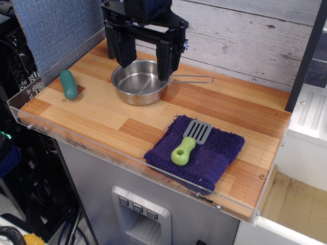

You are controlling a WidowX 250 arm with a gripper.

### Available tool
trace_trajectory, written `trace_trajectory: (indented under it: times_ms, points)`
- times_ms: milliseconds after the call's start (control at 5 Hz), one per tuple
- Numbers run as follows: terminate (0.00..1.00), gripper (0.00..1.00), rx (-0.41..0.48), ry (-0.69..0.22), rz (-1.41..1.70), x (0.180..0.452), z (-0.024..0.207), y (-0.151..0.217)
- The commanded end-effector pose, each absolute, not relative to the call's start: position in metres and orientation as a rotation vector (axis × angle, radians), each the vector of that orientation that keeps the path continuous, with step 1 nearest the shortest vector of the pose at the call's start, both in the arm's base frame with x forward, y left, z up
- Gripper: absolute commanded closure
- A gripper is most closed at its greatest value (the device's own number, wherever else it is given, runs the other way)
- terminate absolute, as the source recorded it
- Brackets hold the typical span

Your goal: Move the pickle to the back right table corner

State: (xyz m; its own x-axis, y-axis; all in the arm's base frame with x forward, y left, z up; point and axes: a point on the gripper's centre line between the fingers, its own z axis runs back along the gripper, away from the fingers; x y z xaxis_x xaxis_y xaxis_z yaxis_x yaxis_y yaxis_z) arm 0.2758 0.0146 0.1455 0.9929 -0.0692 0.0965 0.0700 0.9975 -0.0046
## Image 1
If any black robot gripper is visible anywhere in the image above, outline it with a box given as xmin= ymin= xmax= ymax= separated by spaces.
xmin=101 ymin=1 xmax=189 ymax=81

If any dark green pickle toy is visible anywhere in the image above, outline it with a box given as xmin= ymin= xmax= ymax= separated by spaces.
xmin=59 ymin=69 xmax=78 ymax=100

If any purple knitted towel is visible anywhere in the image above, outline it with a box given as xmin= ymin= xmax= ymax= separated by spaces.
xmin=144 ymin=115 xmax=245 ymax=191

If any stainless steel pan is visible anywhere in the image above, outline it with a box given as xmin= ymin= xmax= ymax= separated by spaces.
xmin=111 ymin=60 xmax=215 ymax=106

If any blue fabric partition panel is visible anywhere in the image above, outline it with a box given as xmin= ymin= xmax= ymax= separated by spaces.
xmin=11 ymin=1 xmax=104 ymax=76

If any black plastic crate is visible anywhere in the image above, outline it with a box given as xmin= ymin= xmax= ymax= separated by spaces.
xmin=2 ymin=28 xmax=39 ymax=90

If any silver toy fridge cabinet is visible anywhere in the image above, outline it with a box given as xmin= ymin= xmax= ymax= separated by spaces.
xmin=59 ymin=142 xmax=239 ymax=244

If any white toy sink unit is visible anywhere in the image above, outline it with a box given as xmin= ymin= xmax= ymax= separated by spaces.
xmin=235 ymin=84 xmax=326 ymax=244

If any grey spatula green handle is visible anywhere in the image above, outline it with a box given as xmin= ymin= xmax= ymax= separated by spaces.
xmin=171 ymin=119 xmax=213 ymax=166

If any clear acrylic guard rail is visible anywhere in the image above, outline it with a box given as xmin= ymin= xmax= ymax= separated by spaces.
xmin=8 ymin=32 xmax=291 ymax=223

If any black right upright post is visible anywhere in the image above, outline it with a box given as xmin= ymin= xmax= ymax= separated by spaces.
xmin=285 ymin=0 xmax=326 ymax=112

